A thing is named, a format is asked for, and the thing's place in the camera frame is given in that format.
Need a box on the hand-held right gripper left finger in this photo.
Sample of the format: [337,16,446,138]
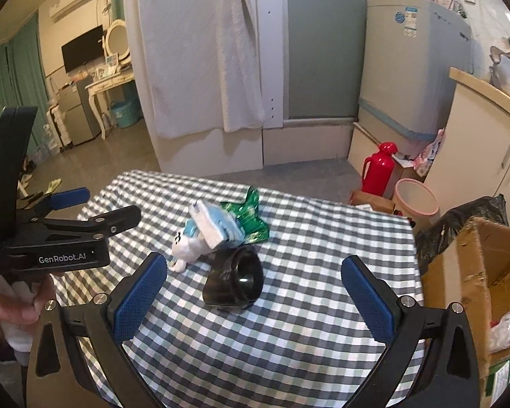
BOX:
[25,252,169,408]

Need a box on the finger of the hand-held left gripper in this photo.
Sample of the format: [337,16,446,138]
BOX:
[41,204,142,239]
[17,186,90,222]

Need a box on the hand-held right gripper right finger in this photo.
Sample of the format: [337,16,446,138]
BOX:
[340,255,481,408]

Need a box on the cardboard box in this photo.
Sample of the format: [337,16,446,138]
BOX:
[420,216,510,408]

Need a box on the clear plastic bag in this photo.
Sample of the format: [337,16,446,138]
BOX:
[490,311,510,352]

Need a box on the white green medicine box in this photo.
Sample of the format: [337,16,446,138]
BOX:
[488,350,510,401]

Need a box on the person's left hand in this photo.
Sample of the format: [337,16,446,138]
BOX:
[0,278,57,341]

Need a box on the white suitcase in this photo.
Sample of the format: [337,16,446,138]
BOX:
[46,105,74,152]

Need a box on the white plush toy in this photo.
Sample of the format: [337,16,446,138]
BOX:
[170,217,216,273]

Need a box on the grey small fridge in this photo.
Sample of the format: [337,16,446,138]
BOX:
[57,80,101,148]

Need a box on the green curtain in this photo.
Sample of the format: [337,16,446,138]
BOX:
[0,12,52,167]

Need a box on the black cup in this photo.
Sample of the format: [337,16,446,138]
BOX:
[201,246,265,312]

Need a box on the teal laundry basket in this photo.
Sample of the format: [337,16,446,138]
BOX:
[110,101,138,129]

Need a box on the small brown carton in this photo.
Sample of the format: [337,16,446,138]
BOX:
[350,190,396,214]

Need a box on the blue white tissue packet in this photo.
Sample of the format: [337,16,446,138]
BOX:
[189,199,245,250]

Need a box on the pink wastebasket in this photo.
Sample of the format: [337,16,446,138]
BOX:
[393,177,441,231]

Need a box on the black trash bag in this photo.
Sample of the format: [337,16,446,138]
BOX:
[415,194,509,273]

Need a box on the white dressing table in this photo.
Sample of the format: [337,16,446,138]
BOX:
[84,70,136,140]

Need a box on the checked tablecloth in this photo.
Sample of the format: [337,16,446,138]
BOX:
[51,170,426,408]

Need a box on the white cloth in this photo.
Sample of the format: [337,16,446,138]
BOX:
[0,283,35,354]

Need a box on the red thermos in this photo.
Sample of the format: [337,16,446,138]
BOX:
[362,142,398,199]

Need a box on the green snack packet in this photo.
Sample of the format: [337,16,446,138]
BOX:
[219,187,270,246]

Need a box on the black television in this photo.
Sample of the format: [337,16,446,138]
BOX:
[60,25,105,74]

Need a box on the pink wipes packet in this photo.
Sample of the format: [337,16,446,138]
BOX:
[414,129,447,176]

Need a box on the white oval mirror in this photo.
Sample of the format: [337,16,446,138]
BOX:
[103,20,132,63]

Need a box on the white hanging towel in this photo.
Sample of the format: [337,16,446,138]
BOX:
[135,0,267,139]

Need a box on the white cabinet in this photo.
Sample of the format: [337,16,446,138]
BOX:
[425,66,510,232]

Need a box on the white washing machine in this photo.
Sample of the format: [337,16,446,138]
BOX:
[356,0,475,144]

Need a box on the frosted glass door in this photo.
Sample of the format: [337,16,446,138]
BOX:
[283,0,372,120]

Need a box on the metal faucet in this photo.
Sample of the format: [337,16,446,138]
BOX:
[488,37,510,86]

